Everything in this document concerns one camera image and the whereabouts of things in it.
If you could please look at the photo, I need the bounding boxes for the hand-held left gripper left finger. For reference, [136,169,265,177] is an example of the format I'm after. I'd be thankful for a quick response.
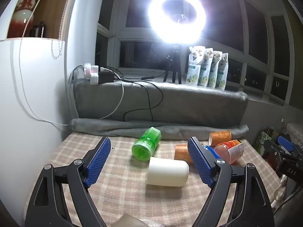
[24,136,112,227]

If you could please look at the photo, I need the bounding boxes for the white bead chain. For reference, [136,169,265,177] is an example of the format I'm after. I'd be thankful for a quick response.
[51,0,77,58]

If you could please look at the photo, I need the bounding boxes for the grey blanket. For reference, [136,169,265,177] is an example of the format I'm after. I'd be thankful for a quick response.
[70,77,249,140]

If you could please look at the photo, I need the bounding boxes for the white figurine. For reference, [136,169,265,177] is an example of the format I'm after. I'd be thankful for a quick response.
[271,174,288,214]

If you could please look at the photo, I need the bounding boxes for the black tripod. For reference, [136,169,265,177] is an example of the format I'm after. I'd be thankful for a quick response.
[163,44,182,85]

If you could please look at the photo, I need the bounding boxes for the dark bottle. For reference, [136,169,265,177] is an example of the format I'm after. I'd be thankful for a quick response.
[30,21,47,38]

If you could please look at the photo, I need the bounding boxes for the green box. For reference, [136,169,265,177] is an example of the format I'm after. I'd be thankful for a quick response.
[254,128,279,157]

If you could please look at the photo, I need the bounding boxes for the white lace cloth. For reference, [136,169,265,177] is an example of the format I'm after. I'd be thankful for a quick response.
[283,120,303,143]

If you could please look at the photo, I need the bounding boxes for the large orange cup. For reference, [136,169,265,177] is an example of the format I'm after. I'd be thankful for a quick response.
[174,144,194,165]

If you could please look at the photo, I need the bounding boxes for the orange can at back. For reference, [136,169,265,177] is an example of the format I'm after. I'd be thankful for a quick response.
[209,130,232,147]

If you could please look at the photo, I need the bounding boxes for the checked beige tablecloth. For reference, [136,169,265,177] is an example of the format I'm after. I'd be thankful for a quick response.
[24,132,282,227]

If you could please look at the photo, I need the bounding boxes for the white cup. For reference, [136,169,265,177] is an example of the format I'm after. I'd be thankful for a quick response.
[146,157,189,187]

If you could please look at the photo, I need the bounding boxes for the red white vase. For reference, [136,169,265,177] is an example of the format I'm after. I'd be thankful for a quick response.
[7,0,42,38]

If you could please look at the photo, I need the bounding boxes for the white cable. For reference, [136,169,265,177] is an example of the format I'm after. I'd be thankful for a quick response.
[18,0,125,126]

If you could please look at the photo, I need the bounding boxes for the blue cup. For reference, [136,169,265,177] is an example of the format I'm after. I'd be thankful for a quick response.
[203,145,220,160]

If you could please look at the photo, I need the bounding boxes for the ring light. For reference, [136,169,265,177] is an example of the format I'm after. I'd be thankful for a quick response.
[148,0,207,44]

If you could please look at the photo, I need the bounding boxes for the green plastic bottle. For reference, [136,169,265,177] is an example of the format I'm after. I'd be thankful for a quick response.
[132,127,162,161]

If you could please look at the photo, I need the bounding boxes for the white framed window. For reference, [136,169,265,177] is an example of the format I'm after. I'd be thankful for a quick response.
[96,0,297,107]

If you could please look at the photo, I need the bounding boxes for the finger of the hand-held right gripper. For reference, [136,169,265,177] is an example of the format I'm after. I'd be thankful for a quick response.
[277,135,296,153]
[262,138,284,162]

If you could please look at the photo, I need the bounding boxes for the white cabinet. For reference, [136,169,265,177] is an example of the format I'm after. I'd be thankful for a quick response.
[0,0,100,218]

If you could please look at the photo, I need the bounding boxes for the thin black cable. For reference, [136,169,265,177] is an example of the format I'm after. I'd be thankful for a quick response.
[273,186,299,215]

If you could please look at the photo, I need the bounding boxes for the white green refill pouch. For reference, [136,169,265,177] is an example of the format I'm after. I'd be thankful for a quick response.
[208,51,222,89]
[216,54,229,91]
[198,48,213,87]
[186,46,205,86]

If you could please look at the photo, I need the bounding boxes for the black power adapter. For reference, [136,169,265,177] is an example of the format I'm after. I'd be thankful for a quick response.
[98,70,114,84]

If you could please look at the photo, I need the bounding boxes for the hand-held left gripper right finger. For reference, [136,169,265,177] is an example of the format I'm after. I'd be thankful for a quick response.
[187,136,276,227]

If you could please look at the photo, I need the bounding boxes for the black cable with switch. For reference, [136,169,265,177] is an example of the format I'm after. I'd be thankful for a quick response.
[114,69,167,82]

